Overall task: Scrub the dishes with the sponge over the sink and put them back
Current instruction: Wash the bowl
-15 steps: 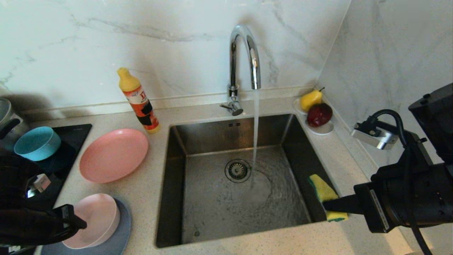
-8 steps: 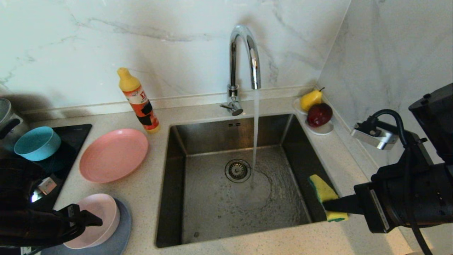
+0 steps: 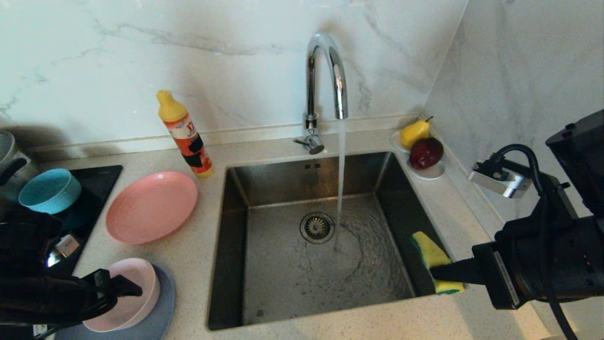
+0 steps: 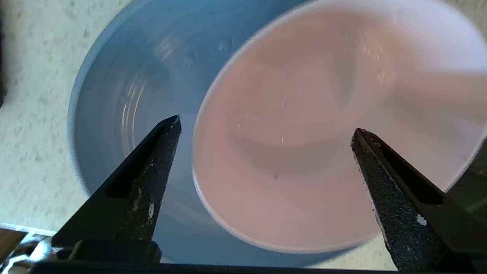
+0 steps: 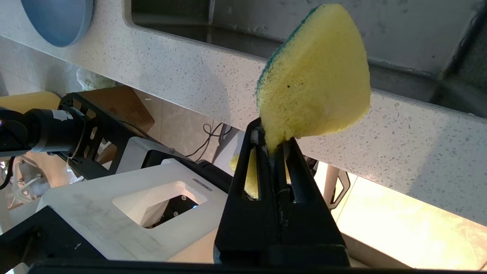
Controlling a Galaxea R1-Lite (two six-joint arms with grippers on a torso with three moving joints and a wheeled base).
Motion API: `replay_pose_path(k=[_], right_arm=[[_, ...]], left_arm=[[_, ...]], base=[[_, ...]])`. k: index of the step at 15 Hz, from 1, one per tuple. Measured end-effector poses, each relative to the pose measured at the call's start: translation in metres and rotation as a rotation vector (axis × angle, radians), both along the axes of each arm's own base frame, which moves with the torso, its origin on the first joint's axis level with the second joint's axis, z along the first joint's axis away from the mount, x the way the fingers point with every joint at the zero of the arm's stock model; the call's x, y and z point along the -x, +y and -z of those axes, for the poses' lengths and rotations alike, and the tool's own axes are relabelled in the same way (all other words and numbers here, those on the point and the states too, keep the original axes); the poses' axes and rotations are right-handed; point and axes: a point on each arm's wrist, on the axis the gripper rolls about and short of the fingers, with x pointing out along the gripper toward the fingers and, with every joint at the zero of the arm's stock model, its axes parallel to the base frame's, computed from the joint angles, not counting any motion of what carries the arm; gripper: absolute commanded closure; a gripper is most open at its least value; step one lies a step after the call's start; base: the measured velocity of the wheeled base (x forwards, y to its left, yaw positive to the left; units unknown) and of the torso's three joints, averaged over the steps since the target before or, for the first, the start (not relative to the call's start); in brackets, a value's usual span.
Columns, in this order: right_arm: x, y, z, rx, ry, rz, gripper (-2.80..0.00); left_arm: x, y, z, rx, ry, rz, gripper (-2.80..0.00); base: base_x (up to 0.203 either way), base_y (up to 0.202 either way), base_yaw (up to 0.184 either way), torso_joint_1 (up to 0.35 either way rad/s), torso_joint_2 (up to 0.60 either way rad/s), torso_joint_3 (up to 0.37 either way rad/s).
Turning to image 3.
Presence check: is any yellow sponge brush with handle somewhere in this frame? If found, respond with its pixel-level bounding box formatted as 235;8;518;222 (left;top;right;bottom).
410;231;465;295

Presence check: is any dark red apple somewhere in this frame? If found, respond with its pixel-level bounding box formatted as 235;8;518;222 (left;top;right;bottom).
410;137;445;170

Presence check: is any large blue-grey plate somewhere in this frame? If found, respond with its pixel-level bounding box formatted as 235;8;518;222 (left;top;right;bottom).
54;264;176;340

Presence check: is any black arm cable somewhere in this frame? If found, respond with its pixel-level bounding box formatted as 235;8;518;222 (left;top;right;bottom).
491;144;579;340

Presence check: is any black glass induction cooktop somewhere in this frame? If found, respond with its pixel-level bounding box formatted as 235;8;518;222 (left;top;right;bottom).
0;164;123;284

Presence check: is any yellow pear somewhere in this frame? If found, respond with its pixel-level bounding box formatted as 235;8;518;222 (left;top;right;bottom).
401;116;434;150

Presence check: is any stainless steel sink basin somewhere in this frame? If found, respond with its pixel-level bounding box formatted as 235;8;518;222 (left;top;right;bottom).
207;150;465;331

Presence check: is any teal bowl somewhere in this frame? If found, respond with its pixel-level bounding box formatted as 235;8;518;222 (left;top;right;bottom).
18;168;82;214

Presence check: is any black frying pan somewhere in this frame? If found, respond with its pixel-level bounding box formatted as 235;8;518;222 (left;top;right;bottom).
47;187;102;246

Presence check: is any large pink plate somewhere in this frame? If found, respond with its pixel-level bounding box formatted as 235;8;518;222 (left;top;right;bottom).
105;171;199;245

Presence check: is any steel pot with black handle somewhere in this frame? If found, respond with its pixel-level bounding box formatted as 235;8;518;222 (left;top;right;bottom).
0;131;30;199

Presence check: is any small white fruit dish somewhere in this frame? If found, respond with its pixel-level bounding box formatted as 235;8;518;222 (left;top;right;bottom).
391;131;447;181

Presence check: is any round metal drain strainer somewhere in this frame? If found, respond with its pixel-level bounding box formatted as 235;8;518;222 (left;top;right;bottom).
300;212;336;244

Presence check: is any chrome gooseneck faucet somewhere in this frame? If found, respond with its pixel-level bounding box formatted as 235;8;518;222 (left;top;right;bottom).
293;31;350;155

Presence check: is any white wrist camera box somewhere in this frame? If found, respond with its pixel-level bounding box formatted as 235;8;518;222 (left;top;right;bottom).
47;235;81;267
467;160;534;199

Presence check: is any yellow-capped orange dish soap bottle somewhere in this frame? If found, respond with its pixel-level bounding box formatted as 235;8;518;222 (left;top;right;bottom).
157;90;214;179

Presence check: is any pink bowl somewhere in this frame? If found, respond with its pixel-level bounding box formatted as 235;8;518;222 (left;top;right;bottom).
83;258;161;332

